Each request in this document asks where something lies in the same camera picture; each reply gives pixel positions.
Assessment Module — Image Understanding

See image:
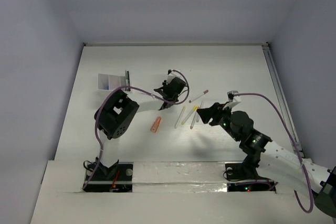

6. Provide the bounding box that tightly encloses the orange banded white marker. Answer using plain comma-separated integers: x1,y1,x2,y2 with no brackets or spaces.
195,100,204,123

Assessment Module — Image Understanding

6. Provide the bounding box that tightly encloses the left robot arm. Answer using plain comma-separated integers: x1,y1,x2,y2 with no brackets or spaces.
83,73,190,184

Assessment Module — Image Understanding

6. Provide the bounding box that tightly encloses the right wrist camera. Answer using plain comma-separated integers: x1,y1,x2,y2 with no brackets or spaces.
224,91,241,109

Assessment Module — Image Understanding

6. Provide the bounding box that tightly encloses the pink tipped white marker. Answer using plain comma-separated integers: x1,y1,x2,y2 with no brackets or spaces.
190,107,198,130

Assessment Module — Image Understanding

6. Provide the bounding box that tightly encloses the white divided container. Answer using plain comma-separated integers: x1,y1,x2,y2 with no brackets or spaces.
98,73,127,91

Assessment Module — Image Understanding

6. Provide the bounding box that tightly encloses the brown tipped white marker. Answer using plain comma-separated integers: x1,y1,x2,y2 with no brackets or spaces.
188,90,208,103

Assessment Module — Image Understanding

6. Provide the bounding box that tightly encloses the yellow tipped marker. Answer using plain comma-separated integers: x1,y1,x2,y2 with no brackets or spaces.
181,105,198,125

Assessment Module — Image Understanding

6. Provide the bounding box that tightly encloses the white foam front board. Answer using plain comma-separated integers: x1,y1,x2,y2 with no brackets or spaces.
31,161,332,223

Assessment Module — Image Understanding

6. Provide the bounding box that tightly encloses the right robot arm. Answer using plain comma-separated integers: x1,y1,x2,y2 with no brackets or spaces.
197,103,335,217

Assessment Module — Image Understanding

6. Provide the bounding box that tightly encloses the green ink pen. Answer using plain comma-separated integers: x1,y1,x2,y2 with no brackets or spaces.
125,70,131,92

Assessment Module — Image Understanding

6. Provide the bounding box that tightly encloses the yellow-green highlighter pen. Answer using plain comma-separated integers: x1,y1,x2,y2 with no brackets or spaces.
174,106,186,129

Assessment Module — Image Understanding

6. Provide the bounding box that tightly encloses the orange correction tape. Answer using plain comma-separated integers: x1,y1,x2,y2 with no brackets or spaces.
150,116,162,133

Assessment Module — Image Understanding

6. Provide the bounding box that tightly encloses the aluminium side rail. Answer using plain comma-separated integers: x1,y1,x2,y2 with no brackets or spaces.
262,44,305,158

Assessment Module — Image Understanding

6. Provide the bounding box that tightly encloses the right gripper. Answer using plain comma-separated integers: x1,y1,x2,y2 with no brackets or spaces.
196,101,240,142

